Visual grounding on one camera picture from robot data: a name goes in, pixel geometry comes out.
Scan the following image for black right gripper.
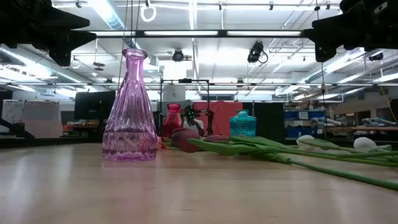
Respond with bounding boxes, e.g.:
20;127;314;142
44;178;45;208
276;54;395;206
302;0;398;63

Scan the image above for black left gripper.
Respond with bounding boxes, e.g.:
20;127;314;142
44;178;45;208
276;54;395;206
0;0;98;68

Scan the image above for pink ribbed glass vase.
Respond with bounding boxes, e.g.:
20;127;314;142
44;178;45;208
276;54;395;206
101;48;159;162

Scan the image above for white artificial tulip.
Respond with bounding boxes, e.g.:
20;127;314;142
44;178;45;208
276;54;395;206
353;136;394;152
296;134;398;156

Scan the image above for red glass vase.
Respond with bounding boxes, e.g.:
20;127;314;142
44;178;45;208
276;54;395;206
160;103;183;149

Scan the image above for teal glass vase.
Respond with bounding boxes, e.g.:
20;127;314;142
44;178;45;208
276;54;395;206
229;109;257;138

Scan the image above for black monitor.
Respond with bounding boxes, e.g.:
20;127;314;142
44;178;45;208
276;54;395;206
73;90;116;121

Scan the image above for white board panel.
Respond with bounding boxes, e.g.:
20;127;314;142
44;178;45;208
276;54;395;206
2;100;63;139

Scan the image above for blue storage bins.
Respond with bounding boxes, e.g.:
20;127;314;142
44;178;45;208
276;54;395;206
284;109;312;138

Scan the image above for black curtain panel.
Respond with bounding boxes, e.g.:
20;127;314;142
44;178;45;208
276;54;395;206
254;101;285;139

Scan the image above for overhead LED light bar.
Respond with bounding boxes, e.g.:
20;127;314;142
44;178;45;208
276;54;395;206
74;29;312;39

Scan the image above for black metal stand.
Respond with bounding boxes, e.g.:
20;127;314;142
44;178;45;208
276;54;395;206
159;78;210;135

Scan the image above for red panel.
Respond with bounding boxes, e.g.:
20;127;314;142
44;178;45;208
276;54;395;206
193;101;243;136

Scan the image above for white cable ring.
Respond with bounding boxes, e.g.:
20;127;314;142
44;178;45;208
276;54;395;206
139;4;157;23

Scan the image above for black overhead camera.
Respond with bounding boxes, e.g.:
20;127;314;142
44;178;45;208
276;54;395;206
247;40;269;65

